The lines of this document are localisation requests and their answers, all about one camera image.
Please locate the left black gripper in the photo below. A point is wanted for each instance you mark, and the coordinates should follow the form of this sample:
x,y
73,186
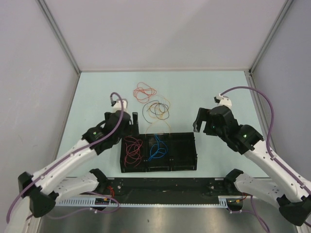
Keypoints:
x,y
131,129

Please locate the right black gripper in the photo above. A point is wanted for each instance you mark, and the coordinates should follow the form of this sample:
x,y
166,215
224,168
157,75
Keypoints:
x,y
203,115

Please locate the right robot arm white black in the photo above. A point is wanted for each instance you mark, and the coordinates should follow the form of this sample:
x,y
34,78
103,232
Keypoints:
x,y
248,142

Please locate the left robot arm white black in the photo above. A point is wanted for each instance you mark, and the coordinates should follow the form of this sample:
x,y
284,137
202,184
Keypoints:
x,y
41,191

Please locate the black three-compartment tray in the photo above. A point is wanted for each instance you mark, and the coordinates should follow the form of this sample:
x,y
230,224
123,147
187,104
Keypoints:
x,y
158,152

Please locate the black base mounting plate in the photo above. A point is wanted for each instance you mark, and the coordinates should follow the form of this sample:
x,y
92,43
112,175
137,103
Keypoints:
x,y
169,191

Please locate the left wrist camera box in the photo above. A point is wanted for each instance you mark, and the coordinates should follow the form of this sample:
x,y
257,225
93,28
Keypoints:
x,y
116,105

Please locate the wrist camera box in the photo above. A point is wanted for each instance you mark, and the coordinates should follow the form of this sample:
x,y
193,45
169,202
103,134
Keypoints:
x,y
221,100
116,105

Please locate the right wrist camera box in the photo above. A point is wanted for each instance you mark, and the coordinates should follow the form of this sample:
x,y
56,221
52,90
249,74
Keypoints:
x,y
221,100

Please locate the aluminium side rail right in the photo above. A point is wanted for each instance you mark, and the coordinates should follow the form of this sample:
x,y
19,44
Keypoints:
x,y
259,102

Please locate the aluminium frame rail front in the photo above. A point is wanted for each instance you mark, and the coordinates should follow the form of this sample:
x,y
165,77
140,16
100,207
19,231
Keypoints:
x,y
264,180

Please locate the grey slotted cable duct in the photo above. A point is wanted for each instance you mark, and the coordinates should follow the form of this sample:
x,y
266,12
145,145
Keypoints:
x,y
105,202

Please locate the aluminium corner post left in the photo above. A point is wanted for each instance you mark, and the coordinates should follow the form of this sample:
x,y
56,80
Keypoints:
x,y
43,6

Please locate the aluminium corner post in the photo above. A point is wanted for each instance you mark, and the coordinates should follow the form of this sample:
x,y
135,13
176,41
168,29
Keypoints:
x,y
275,26
43,6

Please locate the aluminium corner post right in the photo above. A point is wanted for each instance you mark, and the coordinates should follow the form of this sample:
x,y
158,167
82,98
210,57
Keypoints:
x,y
275,26

